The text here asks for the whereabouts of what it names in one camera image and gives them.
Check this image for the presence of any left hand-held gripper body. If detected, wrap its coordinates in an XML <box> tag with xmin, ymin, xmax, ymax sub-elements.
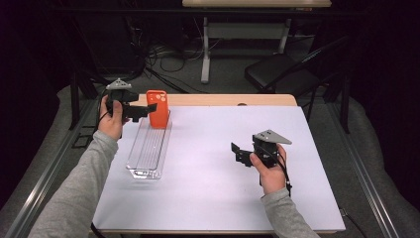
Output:
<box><xmin>105</xmin><ymin>77</ymin><xmax>141</xmax><ymax>121</ymax></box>

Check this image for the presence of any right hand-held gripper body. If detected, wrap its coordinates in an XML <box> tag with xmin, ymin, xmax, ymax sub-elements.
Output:
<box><xmin>252</xmin><ymin>129</ymin><xmax>293</xmax><ymax>169</ymax></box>

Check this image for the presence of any orange phone case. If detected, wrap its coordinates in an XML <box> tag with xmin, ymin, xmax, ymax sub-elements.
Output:
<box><xmin>146</xmin><ymin>89</ymin><xmax>170</xmax><ymax>130</ymax></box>

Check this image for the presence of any clear plastic tray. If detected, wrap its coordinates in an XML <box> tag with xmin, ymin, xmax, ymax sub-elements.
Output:
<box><xmin>125</xmin><ymin>108</ymin><xmax>172</xmax><ymax>180</ymax></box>

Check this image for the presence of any person's left hand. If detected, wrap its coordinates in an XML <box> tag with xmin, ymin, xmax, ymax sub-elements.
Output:
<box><xmin>97</xmin><ymin>95</ymin><xmax>131</xmax><ymax>142</ymax></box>

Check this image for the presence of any person's right hand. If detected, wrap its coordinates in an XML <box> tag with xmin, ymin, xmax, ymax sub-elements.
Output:
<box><xmin>249</xmin><ymin>144</ymin><xmax>287</xmax><ymax>195</ymax></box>

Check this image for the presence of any white paper sheet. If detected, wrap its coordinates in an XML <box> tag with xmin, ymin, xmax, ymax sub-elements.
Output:
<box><xmin>92</xmin><ymin>104</ymin><xmax>347</xmax><ymax>232</ymax></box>

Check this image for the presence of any black metal stand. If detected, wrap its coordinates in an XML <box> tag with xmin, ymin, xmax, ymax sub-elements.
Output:
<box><xmin>323</xmin><ymin>72</ymin><xmax>352</xmax><ymax>135</ymax></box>
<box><xmin>67</xmin><ymin>19</ymin><xmax>132</xmax><ymax>131</ymax></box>

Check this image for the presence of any black folding chair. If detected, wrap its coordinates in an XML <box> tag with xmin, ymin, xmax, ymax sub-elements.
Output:
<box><xmin>244</xmin><ymin>34</ymin><xmax>351</xmax><ymax>123</ymax></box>

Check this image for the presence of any white-legged desk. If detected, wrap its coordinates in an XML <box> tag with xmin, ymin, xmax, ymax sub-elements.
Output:
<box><xmin>181</xmin><ymin>0</ymin><xmax>332</xmax><ymax>84</ymax></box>

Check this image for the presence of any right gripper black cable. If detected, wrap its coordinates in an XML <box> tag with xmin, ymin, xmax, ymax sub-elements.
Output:
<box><xmin>257</xmin><ymin>145</ymin><xmax>293</xmax><ymax>198</ymax></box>

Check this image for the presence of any bundle of floor cables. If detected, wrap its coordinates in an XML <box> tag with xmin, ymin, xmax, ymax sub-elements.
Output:
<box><xmin>125</xmin><ymin>16</ymin><xmax>226</xmax><ymax>95</ymax></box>

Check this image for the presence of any metal floor rail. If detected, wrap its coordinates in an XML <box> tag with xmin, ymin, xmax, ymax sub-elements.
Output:
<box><xmin>325</xmin><ymin>98</ymin><xmax>400</xmax><ymax>238</ymax></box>
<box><xmin>4</xmin><ymin>98</ymin><xmax>97</xmax><ymax>238</ymax></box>

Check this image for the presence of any black floor cable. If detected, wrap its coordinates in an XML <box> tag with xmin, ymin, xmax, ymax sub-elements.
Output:
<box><xmin>340</xmin><ymin>207</ymin><xmax>368</xmax><ymax>238</ymax></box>

